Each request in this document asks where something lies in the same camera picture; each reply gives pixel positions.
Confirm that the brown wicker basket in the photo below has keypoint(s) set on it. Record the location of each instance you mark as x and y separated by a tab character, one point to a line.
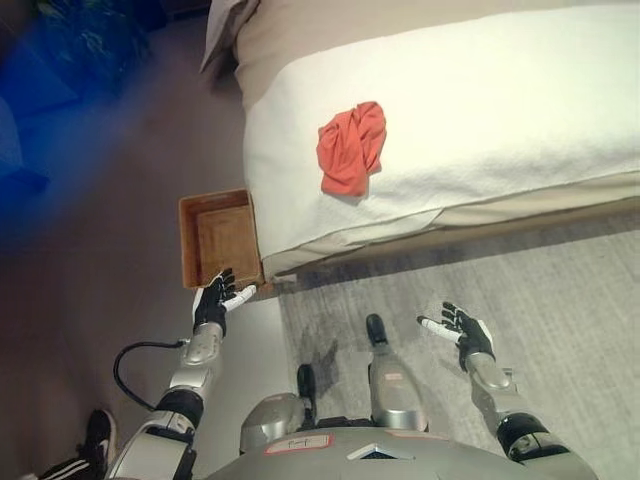
190	240

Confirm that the white bed blanket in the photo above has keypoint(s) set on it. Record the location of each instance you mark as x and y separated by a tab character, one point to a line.
475	100

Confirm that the grey pillow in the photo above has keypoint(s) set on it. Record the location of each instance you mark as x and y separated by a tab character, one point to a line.
220	30

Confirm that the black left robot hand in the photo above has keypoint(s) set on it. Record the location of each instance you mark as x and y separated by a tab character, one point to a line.
212	302

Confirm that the black striped trouser leg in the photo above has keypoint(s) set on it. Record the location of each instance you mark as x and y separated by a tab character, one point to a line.
70	470

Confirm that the orange cloth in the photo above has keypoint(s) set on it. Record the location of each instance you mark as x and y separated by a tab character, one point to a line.
345	150

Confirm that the grey robot torso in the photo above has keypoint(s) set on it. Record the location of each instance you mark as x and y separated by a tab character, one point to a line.
310	460

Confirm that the beige bed sheet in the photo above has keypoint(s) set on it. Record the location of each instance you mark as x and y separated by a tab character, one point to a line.
260	45

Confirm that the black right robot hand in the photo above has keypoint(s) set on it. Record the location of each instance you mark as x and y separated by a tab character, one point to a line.
472	337

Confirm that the black white sneaker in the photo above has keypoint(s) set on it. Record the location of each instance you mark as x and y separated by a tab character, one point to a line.
100	437

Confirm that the silver left robot leg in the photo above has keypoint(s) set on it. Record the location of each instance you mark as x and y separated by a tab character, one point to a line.
272	415

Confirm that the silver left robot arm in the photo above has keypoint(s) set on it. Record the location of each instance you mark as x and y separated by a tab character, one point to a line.
197	355

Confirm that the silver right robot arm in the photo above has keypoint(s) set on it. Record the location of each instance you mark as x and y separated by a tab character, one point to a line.
492	375

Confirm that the silver right robot leg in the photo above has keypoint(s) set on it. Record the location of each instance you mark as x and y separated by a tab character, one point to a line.
395	385

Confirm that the dark blue bag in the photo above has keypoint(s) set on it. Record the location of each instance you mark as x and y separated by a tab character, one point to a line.
100	45

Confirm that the grey striped rug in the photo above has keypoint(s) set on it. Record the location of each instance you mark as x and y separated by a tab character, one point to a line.
525	280

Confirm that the silver robot leg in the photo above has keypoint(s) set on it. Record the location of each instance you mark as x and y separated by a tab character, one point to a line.
395	385
272	415

